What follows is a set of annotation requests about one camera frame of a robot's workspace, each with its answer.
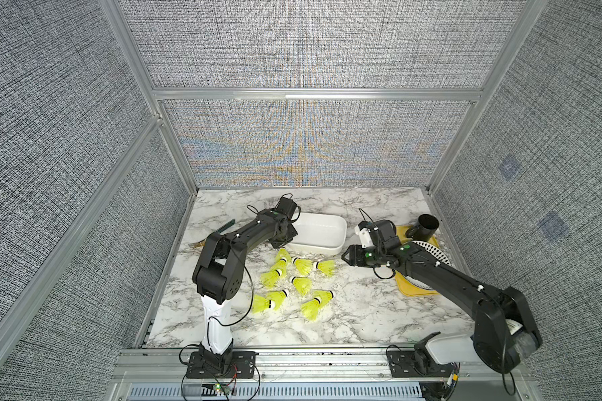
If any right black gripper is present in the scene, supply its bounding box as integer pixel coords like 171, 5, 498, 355
339, 244, 387, 267

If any yellow shuttlecock three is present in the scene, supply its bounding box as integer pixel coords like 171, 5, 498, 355
276, 248, 291, 263

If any yellow shuttlecock one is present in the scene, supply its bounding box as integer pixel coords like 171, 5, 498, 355
314, 260, 336, 277

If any white plastic storage box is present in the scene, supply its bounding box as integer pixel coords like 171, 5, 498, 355
285, 212, 347, 256

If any yellow shuttlecock two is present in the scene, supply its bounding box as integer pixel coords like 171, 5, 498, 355
292, 257, 314, 277

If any yellow shuttlecock six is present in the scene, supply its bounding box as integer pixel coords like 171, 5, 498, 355
313, 290, 334, 307

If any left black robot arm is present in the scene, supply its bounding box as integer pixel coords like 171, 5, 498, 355
192, 207, 300, 359

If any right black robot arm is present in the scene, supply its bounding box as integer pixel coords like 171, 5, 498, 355
341, 242, 543, 374

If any yellow shuttlecock four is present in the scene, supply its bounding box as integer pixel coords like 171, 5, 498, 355
260, 260, 287, 289

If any yellow shuttlecock five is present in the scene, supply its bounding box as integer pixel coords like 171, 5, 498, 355
290, 277, 312, 297

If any yellow tray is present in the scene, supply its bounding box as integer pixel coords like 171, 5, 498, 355
395, 225, 437, 297

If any yellow shuttlecock seven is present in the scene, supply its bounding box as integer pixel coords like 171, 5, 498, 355
300, 297, 321, 322

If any black mug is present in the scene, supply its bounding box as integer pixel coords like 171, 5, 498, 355
406, 214, 440, 242

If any yellow shuttlecock eight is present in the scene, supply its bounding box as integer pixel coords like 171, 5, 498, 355
251, 290, 288, 314

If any black dotted white plate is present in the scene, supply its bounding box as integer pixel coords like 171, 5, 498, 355
411, 241, 451, 266

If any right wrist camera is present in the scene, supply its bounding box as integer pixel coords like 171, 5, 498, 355
355, 220, 392, 249

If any green handled brush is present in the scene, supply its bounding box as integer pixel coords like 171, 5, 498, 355
189, 219, 237, 249

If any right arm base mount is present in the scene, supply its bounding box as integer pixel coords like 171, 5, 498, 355
386, 347, 458, 379

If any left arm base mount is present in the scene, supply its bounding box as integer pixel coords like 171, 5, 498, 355
186, 349, 257, 379

